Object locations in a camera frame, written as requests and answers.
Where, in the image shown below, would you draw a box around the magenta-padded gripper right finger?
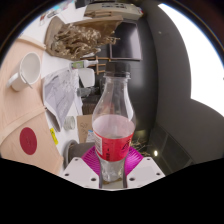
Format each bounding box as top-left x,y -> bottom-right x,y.
122,145 -> 166,190

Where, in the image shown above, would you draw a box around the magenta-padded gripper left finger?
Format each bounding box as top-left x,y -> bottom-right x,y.
60,145 -> 102,190

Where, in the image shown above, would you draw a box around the clear bottle with red label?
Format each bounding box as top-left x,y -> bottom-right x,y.
91,61 -> 137,184

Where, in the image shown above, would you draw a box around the grey plant saucer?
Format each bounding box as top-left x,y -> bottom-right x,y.
63,139 -> 79,168

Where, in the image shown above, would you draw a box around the small yellow tag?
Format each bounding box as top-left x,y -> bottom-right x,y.
49,127 -> 59,147

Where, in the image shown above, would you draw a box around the small white cup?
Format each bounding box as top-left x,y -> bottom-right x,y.
63,115 -> 77,132

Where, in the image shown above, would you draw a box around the flat round red coaster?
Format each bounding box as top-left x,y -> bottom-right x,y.
19,126 -> 38,156

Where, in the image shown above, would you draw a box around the printed newspaper sheets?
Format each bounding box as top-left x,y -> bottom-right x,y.
41,67 -> 84,131

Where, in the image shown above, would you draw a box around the beige wooden drawing board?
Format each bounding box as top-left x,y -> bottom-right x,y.
0,35 -> 64,176

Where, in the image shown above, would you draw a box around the white plastic chair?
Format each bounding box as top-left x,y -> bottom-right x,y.
78,67 -> 96,88

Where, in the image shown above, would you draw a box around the wooden easel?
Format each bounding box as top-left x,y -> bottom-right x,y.
87,56 -> 108,76

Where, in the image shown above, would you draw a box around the white bottle with green label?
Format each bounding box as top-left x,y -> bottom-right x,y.
69,58 -> 100,70

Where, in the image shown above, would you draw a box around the white ceramic mug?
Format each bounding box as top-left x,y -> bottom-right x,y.
5,52 -> 42,93

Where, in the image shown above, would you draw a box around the long ceiling light panel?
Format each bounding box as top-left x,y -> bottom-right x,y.
158,3 -> 224,118

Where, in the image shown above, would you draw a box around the black wall screen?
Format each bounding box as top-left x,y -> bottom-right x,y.
109,20 -> 144,62

